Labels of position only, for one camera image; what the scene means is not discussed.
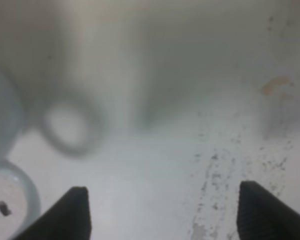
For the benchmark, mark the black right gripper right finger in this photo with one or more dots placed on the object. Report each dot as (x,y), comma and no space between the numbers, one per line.
(262,216)

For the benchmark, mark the light blue porcelain teapot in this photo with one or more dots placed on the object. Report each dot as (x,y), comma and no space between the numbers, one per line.
(13,119)

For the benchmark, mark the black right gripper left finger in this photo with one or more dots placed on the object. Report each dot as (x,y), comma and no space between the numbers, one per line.
(68,219)

